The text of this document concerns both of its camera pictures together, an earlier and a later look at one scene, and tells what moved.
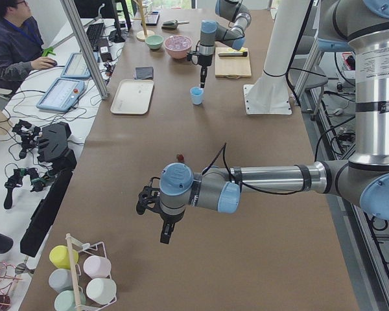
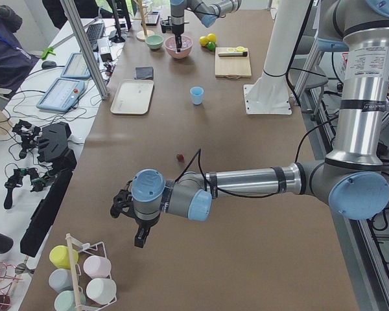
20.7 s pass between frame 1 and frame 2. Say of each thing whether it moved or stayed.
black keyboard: stayed
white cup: stayed
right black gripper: moved
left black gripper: moved
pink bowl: stayed
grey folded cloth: stayed
